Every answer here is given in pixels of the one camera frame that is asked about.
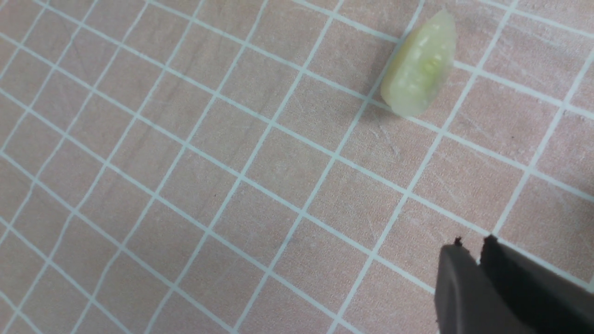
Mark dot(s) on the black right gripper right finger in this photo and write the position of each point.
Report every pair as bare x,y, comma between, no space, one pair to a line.
528,299

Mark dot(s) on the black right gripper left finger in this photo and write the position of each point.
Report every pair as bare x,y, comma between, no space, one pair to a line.
466,301

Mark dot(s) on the pale green dumpling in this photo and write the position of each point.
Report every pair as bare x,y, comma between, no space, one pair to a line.
421,66

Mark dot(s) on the pink checkered tablecloth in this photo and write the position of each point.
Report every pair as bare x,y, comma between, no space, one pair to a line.
229,166

